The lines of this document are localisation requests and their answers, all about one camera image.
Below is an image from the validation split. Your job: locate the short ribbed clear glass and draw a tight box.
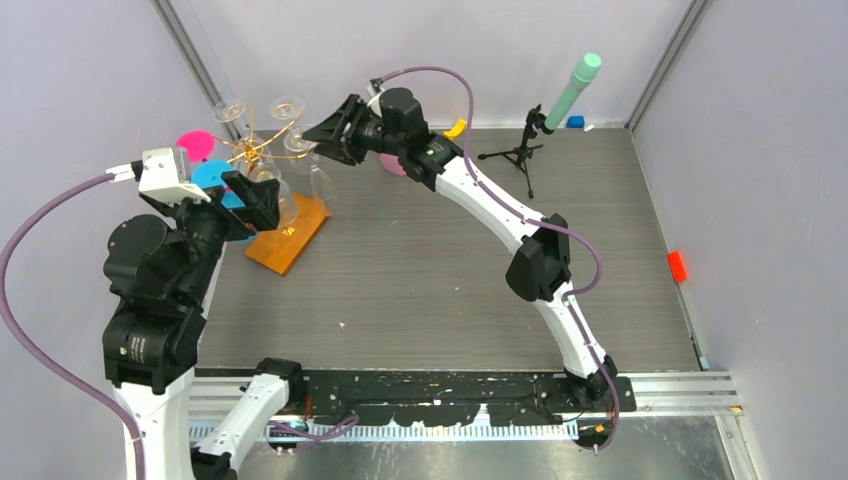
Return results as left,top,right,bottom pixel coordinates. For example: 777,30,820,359
249,163,299,230

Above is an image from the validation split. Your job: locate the pink wine glass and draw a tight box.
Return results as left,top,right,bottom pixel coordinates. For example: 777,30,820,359
176,130,217,163

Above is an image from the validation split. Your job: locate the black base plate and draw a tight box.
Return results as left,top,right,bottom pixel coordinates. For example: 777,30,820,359
189,368,637,428

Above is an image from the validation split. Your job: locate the yellow block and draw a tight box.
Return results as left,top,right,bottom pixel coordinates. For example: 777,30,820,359
442,118,467,141

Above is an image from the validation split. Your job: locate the red block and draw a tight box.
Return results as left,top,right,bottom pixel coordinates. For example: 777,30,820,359
667,251,688,284

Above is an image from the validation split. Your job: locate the clear wine glass back right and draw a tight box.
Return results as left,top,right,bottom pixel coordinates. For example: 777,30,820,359
269,95,305,122

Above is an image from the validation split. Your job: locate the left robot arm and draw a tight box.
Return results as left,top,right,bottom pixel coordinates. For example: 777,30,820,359
102,171,307,479

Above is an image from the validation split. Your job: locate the clear wine glass back left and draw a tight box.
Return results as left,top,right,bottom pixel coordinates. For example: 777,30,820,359
212,100,247,124

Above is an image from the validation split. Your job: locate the pink metronome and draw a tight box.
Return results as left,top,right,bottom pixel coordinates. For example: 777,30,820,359
378,153,406,176

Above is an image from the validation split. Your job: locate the gold wire glass rack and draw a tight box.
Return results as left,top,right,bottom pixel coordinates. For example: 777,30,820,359
217,100,308,178

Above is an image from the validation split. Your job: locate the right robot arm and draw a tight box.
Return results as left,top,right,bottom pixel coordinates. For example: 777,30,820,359
302,88,617,411

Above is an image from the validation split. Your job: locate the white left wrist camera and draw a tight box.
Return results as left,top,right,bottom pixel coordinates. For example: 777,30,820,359
139,147,211,206

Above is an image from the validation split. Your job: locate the mint green microphone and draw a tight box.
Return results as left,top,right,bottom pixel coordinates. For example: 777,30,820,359
543,53,602,134

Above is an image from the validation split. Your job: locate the blue block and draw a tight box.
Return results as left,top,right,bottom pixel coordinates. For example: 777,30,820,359
566,115,586,129

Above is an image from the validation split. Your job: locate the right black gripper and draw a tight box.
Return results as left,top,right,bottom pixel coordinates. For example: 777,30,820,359
302,95,405,167

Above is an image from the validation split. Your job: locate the tall clear wine glass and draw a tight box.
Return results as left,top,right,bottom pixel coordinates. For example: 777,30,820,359
284,124,338,217

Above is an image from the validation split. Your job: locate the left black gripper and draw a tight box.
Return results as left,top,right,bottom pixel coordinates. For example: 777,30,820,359
153,166,280,302

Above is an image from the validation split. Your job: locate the black tripod stand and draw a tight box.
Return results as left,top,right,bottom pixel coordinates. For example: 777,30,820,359
477,104,546,199

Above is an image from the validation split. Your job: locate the blue wine glass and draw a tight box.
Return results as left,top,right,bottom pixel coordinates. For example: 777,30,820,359
191,160,245,209

